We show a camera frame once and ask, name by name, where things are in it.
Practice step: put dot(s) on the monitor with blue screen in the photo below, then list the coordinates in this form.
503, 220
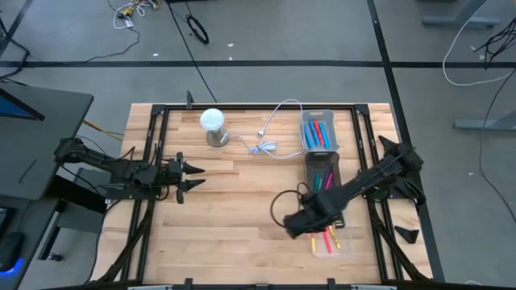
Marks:
16, 108

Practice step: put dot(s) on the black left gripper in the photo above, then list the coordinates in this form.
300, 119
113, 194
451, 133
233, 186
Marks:
180, 181

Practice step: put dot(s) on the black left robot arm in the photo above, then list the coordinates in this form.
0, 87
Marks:
101, 159

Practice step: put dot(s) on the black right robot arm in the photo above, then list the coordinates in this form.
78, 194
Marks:
371, 177

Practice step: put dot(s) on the white mushroom table lamp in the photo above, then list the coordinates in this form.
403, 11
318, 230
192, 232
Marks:
212, 118

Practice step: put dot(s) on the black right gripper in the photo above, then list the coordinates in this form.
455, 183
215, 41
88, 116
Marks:
314, 215

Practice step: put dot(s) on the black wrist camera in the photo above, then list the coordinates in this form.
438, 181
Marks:
339, 222
174, 167

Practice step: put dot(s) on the blue chunky highlighter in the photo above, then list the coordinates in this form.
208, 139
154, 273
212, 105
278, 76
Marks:
316, 183

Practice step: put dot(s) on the black aluminium table frame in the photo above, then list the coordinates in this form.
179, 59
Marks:
250, 107

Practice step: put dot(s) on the long slim yellow highlighter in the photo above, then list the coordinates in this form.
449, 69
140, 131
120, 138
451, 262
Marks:
335, 237

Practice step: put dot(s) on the black computer mouse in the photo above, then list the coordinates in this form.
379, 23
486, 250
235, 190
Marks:
10, 249

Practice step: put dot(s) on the red dry-erase marker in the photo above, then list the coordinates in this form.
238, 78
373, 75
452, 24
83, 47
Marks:
319, 131

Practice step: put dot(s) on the purple chunky highlighter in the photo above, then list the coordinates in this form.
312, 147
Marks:
326, 178

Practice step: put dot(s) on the dark brown plastic bin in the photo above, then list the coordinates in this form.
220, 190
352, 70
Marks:
310, 161

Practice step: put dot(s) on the dark grey desk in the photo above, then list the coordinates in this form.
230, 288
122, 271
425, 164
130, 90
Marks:
48, 133

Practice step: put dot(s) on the grey desk foot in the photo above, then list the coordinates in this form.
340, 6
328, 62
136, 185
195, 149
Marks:
483, 125
459, 21

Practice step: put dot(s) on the magenta marker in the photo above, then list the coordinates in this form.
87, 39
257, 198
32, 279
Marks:
327, 241

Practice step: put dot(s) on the clear plastic bin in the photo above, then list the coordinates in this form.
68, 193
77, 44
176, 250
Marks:
342, 245

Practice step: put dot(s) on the pink chunky highlighter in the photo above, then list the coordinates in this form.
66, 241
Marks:
330, 181

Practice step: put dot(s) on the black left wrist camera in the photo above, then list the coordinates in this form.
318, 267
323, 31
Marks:
174, 167

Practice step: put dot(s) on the green chunky highlighter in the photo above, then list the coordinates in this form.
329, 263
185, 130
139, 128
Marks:
320, 185

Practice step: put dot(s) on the black triangular bracket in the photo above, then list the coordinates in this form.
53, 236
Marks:
408, 234
385, 141

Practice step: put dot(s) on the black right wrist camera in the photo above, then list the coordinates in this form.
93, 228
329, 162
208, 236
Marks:
339, 222

